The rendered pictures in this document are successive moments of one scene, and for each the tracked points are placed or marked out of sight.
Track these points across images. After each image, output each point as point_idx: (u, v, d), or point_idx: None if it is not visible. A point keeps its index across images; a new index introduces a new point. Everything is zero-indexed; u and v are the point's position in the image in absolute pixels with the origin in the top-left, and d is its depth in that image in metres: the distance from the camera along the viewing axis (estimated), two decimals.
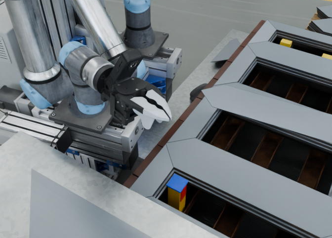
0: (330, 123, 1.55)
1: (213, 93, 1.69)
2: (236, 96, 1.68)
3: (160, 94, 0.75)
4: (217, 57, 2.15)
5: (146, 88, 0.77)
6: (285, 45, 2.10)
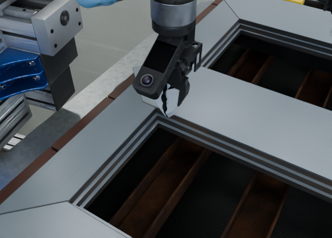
0: None
1: None
2: (201, 83, 0.79)
3: (179, 101, 0.66)
4: None
5: (176, 85, 0.64)
6: None
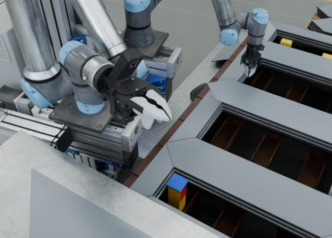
0: None
1: (218, 87, 1.72)
2: (241, 90, 1.70)
3: (160, 94, 0.75)
4: (217, 56, 2.15)
5: (146, 88, 0.77)
6: (285, 44, 2.10)
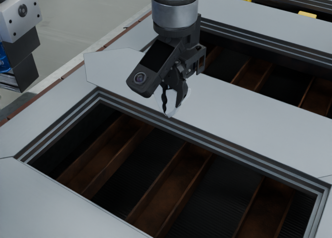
0: (303, 128, 0.76)
1: (101, 59, 0.95)
2: None
3: (176, 102, 0.66)
4: (135, 20, 1.38)
5: (174, 87, 0.64)
6: (241, 0, 1.32)
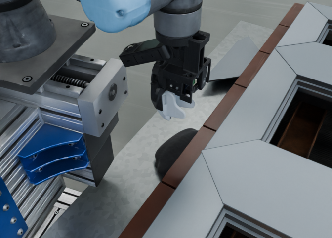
0: None
1: (228, 162, 0.69)
2: (287, 174, 0.67)
3: (154, 102, 0.66)
4: (213, 71, 1.13)
5: None
6: None
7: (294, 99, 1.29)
